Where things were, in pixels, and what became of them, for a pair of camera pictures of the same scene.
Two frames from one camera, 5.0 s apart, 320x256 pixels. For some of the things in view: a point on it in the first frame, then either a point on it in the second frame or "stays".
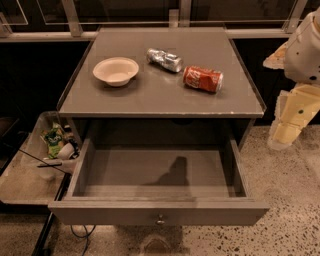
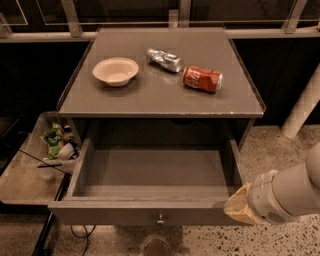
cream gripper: x=302 y=56 -> x=264 y=197
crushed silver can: x=166 y=60 stays
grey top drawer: x=159 y=182 stays
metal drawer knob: x=160 y=221 stays
